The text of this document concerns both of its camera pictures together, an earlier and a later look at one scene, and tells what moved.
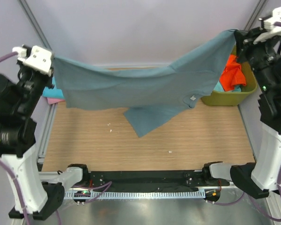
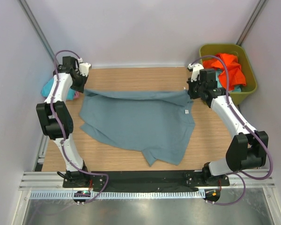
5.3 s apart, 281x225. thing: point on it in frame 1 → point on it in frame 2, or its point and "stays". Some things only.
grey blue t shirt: x=148 y=96 → x=160 y=123
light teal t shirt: x=219 y=87 stays
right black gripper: x=245 y=40 → x=190 y=93
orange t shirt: x=232 y=75 stays
